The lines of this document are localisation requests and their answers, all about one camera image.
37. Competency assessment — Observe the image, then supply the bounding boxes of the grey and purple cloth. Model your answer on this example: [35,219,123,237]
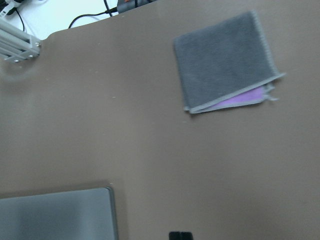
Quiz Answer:
[173,10,284,114]

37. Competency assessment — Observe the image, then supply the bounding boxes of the grey laptop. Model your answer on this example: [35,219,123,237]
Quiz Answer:
[0,187,119,240]

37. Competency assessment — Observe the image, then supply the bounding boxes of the aluminium frame post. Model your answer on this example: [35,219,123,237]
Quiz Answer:
[0,19,41,63]

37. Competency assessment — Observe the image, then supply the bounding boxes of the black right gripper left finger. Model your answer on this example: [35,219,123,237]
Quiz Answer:
[168,231,181,240]

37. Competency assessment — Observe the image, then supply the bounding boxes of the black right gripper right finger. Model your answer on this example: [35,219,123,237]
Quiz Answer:
[180,231,193,240]

